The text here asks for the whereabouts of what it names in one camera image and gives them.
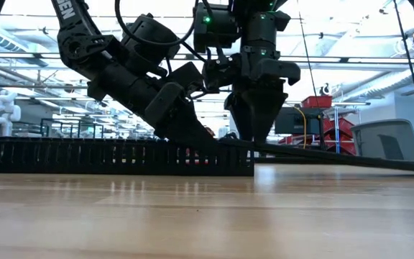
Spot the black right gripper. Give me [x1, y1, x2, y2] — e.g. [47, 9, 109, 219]
[224, 10, 301, 143]

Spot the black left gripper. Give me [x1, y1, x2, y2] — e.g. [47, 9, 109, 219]
[86, 63, 219, 145]

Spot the black duct cover strip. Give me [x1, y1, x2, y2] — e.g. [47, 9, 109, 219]
[217, 137, 414, 174]

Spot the black slotted cable duct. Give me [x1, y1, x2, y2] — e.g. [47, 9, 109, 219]
[0, 136, 254, 177]

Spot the black monitor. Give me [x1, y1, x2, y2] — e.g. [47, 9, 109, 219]
[275, 106, 323, 136]

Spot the red storage bin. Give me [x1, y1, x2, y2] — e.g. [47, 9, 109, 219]
[301, 95, 334, 109]

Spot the red shelf rack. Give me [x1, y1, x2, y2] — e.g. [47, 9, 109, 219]
[321, 117, 355, 156]

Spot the long ceiling light strip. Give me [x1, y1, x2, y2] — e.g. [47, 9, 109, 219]
[0, 52, 414, 64]

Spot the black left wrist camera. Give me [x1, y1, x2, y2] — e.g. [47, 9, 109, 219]
[167, 61, 206, 94]

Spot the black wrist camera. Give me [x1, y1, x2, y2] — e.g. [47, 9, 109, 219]
[203, 53, 244, 91]
[167, 61, 206, 94]

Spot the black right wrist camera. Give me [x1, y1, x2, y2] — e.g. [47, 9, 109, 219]
[203, 53, 244, 91]

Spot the yellow hanging cord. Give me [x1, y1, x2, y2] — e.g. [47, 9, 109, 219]
[293, 106, 308, 149]

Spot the thin black hanging cable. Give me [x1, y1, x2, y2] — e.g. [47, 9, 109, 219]
[298, 10, 319, 100]

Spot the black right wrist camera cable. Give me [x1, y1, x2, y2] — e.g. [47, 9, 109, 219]
[114, 0, 210, 64]

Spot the thick black hanging cable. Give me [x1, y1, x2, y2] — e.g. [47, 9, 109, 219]
[392, 0, 414, 147]

